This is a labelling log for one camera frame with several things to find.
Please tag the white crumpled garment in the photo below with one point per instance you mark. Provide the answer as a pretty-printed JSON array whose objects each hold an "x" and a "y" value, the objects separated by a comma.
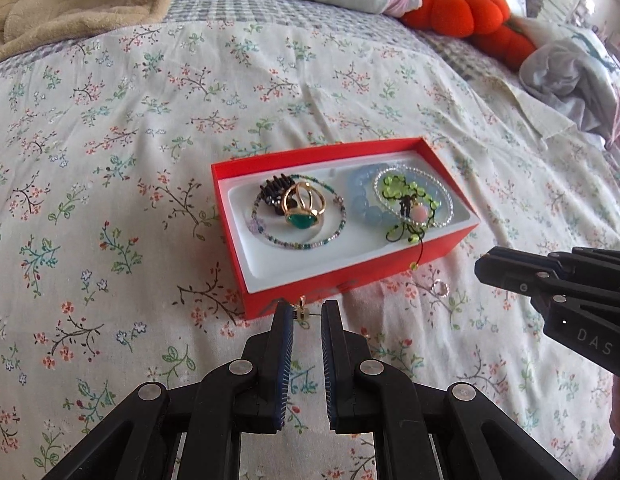
[{"x": 575, "y": 75}]

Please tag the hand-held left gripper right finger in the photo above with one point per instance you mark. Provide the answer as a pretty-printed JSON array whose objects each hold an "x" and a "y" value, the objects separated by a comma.
[{"x": 329, "y": 360}]

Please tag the black hair claw clip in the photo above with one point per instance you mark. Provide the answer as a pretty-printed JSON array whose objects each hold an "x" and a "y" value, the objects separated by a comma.
[{"x": 277, "y": 190}]

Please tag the grey checkered sheet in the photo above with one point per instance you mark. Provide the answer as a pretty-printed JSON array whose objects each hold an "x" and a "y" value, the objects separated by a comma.
[{"x": 239, "y": 7}]

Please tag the orange pumpkin plush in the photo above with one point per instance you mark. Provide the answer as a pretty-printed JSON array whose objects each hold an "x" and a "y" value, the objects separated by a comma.
[{"x": 457, "y": 10}]

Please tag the red cardboard box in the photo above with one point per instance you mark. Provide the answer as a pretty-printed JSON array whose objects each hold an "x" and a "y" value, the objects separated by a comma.
[{"x": 340, "y": 275}]

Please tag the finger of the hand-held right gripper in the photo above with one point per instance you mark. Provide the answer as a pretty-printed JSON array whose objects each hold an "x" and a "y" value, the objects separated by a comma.
[
  {"x": 505, "y": 262},
  {"x": 580, "y": 292}
]

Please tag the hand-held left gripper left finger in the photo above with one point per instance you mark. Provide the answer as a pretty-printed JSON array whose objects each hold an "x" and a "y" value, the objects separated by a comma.
[{"x": 286, "y": 360}]

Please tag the floral bedsheet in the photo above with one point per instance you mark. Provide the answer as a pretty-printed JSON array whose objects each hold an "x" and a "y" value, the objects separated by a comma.
[{"x": 139, "y": 185}]

